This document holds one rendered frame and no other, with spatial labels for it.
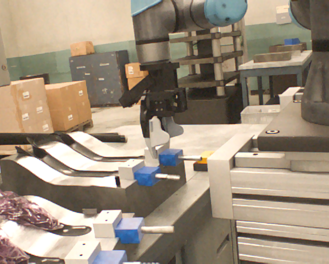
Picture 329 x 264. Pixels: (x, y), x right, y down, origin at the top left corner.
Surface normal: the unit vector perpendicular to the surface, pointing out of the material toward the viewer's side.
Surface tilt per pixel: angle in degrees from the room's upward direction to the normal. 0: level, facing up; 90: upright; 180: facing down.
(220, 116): 90
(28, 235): 28
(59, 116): 90
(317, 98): 90
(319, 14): 90
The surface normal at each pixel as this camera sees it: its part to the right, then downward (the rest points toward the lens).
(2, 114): -0.35, 0.24
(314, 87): -0.58, 0.25
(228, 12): 0.37, 0.17
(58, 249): -0.12, -0.97
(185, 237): 0.88, 0.00
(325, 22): -0.90, 0.22
